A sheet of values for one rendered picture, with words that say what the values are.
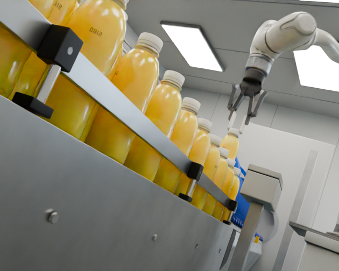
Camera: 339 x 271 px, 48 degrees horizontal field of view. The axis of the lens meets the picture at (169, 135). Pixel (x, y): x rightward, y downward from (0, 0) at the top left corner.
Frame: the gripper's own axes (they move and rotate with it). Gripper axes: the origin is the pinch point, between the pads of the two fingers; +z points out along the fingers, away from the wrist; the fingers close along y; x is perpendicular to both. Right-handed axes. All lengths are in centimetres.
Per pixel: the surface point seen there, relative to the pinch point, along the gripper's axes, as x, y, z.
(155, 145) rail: 74, -9, 30
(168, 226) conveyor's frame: 60, -11, 41
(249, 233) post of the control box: 3.8, -16.9, 35.2
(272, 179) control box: 11.8, -19.4, 17.9
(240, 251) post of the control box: 3.8, -16.1, 41.6
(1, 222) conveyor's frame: 102, -11, 45
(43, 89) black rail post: 104, -11, 33
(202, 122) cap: 45.5, -4.3, 16.1
